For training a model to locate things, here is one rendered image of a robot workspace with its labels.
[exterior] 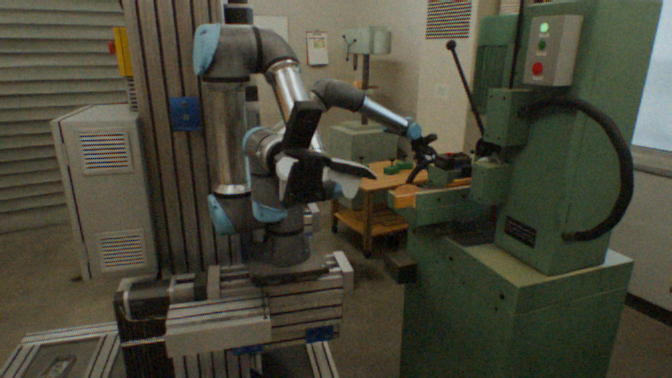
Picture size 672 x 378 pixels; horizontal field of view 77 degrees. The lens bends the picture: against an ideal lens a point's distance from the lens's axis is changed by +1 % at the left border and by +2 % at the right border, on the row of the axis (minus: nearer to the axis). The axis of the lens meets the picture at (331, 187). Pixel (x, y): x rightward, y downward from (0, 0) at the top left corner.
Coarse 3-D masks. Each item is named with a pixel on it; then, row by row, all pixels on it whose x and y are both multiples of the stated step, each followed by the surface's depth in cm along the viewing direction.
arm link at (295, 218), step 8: (288, 208) 116; (296, 208) 118; (288, 216) 117; (296, 216) 119; (272, 224) 117; (280, 224) 118; (288, 224) 118; (296, 224) 119; (280, 232) 118; (288, 232) 119
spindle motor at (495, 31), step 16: (496, 16) 130; (512, 16) 127; (480, 32) 136; (496, 32) 130; (512, 32) 128; (480, 48) 137; (496, 48) 131; (480, 64) 138; (496, 64) 133; (480, 80) 138; (496, 80) 134; (480, 96) 139; (480, 112) 140
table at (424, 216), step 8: (392, 192) 156; (392, 200) 156; (392, 208) 156; (400, 208) 150; (408, 208) 145; (432, 208) 142; (440, 208) 143; (448, 208) 144; (456, 208) 145; (464, 208) 146; (472, 208) 148; (480, 208) 149; (488, 208) 150; (496, 208) 152; (408, 216) 146; (416, 216) 141; (424, 216) 141; (432, 216) 143; (440, 216) 144; (448, 216) 145; (456, 216) 146; (464, 216) 147; (472, 216) 149; (416, 224) 141; (424, 224) 142
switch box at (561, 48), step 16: (560, 16) 98; (576, 16) 98; (544, 32) 103; (560, 32) 99; (576, 32) 100; (528, 48) 108; (544, 48) 103; (560, 48) 100; (576, 48) 101; (528, 64) 108; (544, 64) 104; (560, 64) 101; (528, 80) 109; (544, 80) 104; (560, 80) 102
